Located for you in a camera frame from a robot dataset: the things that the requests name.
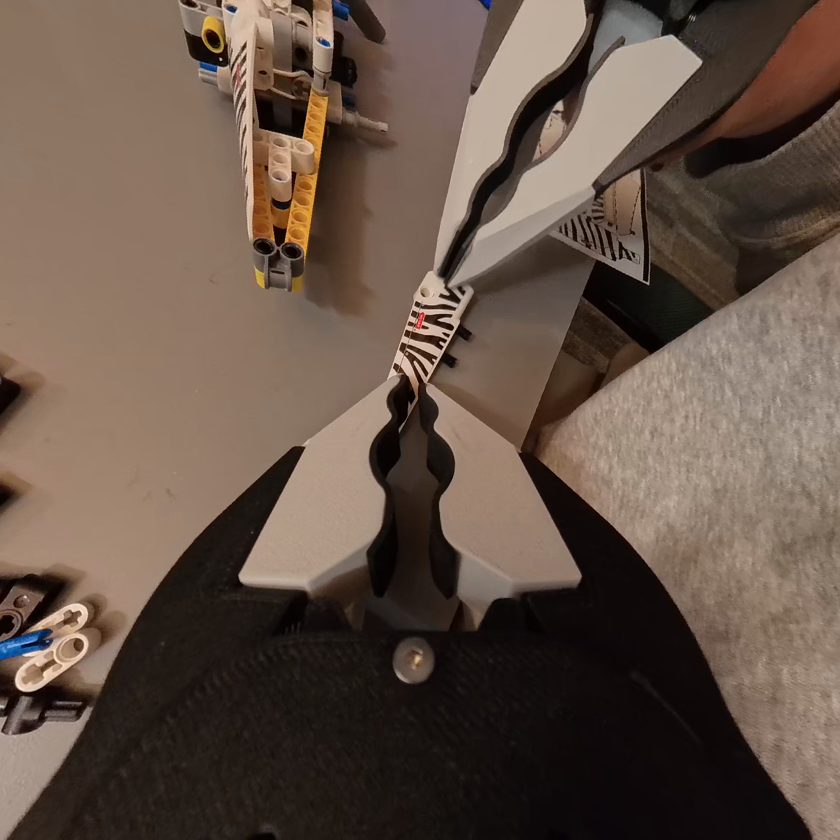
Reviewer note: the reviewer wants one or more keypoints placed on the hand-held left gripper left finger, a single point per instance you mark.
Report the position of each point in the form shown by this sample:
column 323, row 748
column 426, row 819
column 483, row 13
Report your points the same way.
column 308, row 518

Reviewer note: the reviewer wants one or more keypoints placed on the zebra sticker sheet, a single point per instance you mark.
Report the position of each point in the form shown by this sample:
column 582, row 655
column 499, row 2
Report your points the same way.
column 610, row 243

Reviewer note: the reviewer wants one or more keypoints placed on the person's right forearm grey sleeve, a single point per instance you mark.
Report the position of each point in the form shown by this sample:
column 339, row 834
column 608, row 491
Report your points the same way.
column 787, row 190

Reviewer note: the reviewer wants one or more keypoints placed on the person's right hand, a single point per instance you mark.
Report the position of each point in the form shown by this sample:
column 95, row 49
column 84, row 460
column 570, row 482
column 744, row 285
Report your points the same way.
column 800, row 72

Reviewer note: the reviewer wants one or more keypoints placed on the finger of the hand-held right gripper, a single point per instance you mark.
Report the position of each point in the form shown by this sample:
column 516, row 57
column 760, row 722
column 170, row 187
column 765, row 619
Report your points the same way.
column 590, row 131
column 525, row 59

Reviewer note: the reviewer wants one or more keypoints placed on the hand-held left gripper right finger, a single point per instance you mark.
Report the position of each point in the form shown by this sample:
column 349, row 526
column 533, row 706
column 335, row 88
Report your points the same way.
column 505, row 518

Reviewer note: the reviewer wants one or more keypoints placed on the lego helicopter model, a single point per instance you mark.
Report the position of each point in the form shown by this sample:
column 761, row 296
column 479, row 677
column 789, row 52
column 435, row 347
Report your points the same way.
column 289, row 151

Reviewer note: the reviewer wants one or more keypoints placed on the pile of loose lego pieces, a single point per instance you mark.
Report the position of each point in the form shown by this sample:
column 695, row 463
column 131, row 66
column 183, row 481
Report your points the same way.
column 56, row 659

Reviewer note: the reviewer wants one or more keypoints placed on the zebra striped lego panel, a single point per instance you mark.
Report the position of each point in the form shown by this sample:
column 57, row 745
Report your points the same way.
column 426, row 334

